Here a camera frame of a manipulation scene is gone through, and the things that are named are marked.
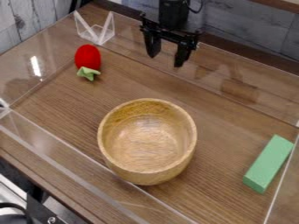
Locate red plush fruit green leaf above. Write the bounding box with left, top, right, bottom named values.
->
left=75, top=45, right=102, bottom=81

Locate green foam block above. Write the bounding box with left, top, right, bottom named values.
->
left=243, top=135, right=295, bottom=194

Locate black clamp and cable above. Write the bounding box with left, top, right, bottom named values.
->
left=0, top=193, right=68, bottom=224

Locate wooden bowl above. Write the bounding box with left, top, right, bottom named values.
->
left=98, top=98, right=198, bottom=186

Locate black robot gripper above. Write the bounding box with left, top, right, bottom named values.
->
left=140, top=0, right=203, bottom=67

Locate clear acrylic enclosure wall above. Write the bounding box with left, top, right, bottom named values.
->
left=0, top=3, right=299, bottom=224

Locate clear acrylic corner bracket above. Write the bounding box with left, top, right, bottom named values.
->
left=74, top=10, right=116, bottom=46

